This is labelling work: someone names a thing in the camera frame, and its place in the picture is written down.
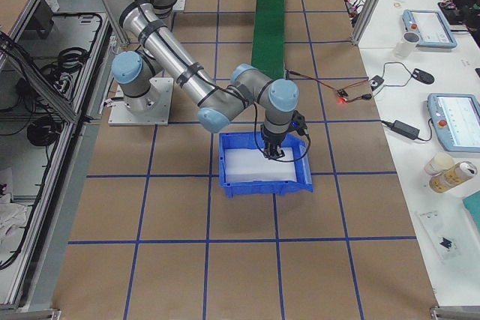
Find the teach pendant near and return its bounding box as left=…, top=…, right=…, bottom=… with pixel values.
left=427, top=93, right=479, bottom=153

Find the small sensor board red LED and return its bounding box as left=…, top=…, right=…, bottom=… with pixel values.
left=335, top=89, right=348, bottom=104

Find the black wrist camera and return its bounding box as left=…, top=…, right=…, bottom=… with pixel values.
left=289, top=110, right=308, bottom=136

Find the black computer mouse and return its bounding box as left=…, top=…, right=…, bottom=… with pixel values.
left=412, top=68, right=435, bottom=85

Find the green conveyor belt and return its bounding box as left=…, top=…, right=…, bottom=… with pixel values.
left=250, top=0, right=285, bottom=79

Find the blue plastic bin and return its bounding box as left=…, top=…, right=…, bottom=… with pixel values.
left=218, top=132, right=314, bottom=198

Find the teach pendant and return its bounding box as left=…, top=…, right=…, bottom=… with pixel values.
left=402, top=10, right=457, bottom=49
left=427, top=93, right=479, bottom=153

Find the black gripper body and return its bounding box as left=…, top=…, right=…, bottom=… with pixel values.
left=261, top=127, right=286, bottom=152

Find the white mug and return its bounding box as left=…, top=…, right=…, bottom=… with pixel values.
left=393, top=31, right=420, bottom=58

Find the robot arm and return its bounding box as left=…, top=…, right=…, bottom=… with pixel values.
left=106, top=0, right=308, bottom=161

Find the red black sensor wire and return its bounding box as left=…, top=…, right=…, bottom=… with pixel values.
left=287, top=69, right=372, bottom=103

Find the teach pendant far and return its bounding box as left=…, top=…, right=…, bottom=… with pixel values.
left=402, top=10, right=457, bottom=49

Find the white foam sheet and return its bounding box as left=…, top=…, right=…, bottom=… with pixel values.
left=223, top=148, right=297, bottom=183

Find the black power adapter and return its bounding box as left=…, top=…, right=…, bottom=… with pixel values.
left=391, top=120, right=419, bottom=140

